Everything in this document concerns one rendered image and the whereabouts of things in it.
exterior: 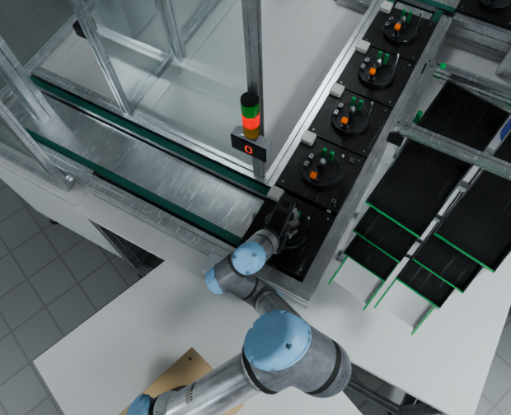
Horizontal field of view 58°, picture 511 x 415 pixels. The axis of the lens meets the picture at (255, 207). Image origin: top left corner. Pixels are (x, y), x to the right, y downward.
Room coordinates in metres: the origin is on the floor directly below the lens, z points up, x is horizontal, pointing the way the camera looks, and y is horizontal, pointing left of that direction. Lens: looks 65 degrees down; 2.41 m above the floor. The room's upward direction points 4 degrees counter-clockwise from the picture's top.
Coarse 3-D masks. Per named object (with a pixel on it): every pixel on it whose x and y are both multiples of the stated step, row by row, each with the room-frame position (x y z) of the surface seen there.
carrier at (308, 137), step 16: (304, 144) 0.90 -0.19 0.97; (320, 144) 0.90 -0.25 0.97; (304, 160) 0.82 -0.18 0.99; (320, 160) 0.79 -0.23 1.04; (336, 160) 0.82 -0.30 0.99; (288, 176) 0.77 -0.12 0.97; (304, 176) 0.76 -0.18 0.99; (320, 176) 0.75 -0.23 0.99; (336, 176) 0.75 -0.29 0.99; (352, 176) 0.76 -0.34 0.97; (288, 192) 0.72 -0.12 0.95; (304, 192) 0.71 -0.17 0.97; (320, 192) 0.70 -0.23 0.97; (336, 192) 0.70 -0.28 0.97; (336, 208) 0.64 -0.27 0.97
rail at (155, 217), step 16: (96, 176) 0.84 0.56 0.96; (96, 192) 0.79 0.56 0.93; (112, 192) 0.77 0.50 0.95; (128, 208) 0.71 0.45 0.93; (144, 208) 0.70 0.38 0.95; (160, 224) 0.64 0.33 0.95; (176, 224) 0.63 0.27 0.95; (192, 240) 0.56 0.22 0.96; (208, 240) 0.56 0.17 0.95; (224, 256) 0.50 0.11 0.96; (256, 272) 0.44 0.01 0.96; (272, 272) 0.44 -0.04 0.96; (288, 288) 0.38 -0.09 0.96; (304, 288) 0.37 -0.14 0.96; (304, 304) 0.34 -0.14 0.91
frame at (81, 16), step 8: (72, 0) 1.11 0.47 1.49; (80, 8) 1.10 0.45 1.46; (80, 16) 1.10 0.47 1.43; (80, 24) 1.11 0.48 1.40; (88, 24) 1.10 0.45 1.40; (88, 32) 1.10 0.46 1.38; (88, 40) 1.11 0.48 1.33; (96, 40) 1.10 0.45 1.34; (96, 48) 1.09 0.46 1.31; (96, 56) 1.10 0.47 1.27; (104, 56) 1.10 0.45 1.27; (104, 64) 1.09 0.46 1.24; (104, 72) 1.11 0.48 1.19; (112, 80) 1.09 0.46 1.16; (112, 88) 1.10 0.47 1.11; (120, 96) 1.10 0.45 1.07; (120, 104) 1.10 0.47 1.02; (128, 112) 1.10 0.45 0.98
